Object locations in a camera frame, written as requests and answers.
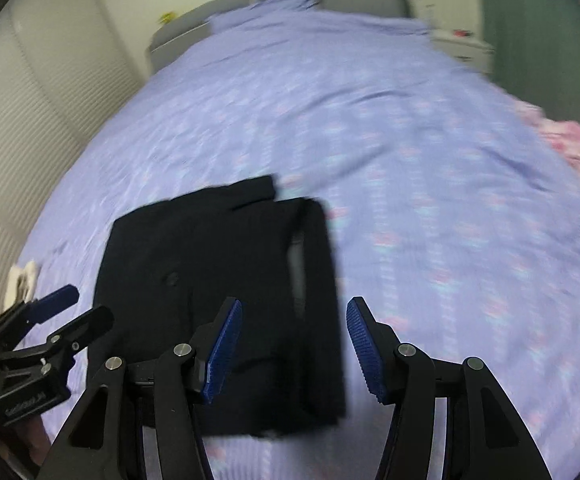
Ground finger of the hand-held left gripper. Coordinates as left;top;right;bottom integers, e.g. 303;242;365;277
0;306;116;378
0;284;81;343

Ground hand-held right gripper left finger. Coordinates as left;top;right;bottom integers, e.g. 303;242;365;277
37;296;244;480

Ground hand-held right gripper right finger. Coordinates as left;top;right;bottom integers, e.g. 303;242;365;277
345;296;554;480

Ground black pants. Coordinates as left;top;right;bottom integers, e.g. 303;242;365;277
86;174;348;442

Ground purple floral bed sheet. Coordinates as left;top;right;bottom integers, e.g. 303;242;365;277
17;0;580;480

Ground white wardrobe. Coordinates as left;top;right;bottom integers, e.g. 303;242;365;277
0;0;153;311

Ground pink floral blanket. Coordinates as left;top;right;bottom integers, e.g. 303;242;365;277
517;100;580;241

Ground white nightstand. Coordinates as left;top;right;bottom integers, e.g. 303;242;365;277
430;30;496;73

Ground grey bed headboard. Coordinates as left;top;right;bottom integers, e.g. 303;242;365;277
146;0;413;73

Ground green curtain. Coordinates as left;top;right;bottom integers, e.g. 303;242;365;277
476;0;580;136

